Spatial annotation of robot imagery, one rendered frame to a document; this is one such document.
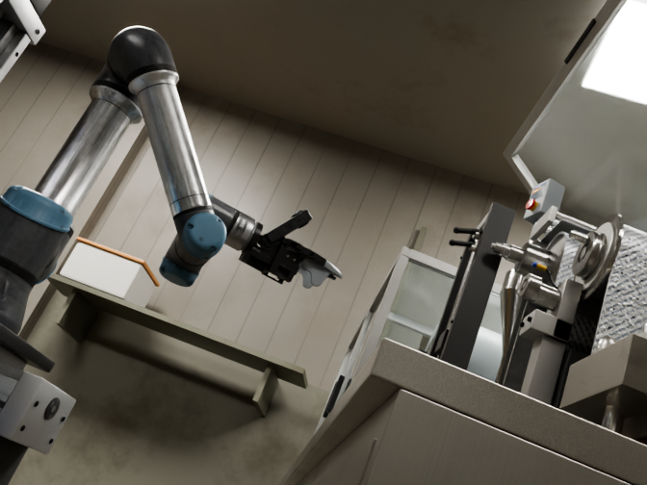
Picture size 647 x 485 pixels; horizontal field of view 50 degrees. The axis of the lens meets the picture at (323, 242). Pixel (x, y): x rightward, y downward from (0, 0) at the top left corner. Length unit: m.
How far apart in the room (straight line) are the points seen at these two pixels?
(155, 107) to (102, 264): 3.05
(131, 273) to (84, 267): 0.29
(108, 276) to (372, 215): 1.78
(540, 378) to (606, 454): 0.38
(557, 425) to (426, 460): 0.13
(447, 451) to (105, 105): 1.02
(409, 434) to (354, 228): 4.12
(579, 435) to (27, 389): 0.73
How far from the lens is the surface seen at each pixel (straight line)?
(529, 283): 1.11
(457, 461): 0.67
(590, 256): 1.12
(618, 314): 1.06
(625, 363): 0.82
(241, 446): 4.32
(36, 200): 1.22
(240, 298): 4.59
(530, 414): 0.69
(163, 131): 1.32
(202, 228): 1.25
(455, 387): 0.68
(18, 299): 1.20
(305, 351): 4.43
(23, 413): 1.07
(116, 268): 4.29
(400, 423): 0.66
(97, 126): 1.44
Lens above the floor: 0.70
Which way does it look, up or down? 23 degrees up
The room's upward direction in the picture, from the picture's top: 23 degrees clockwise
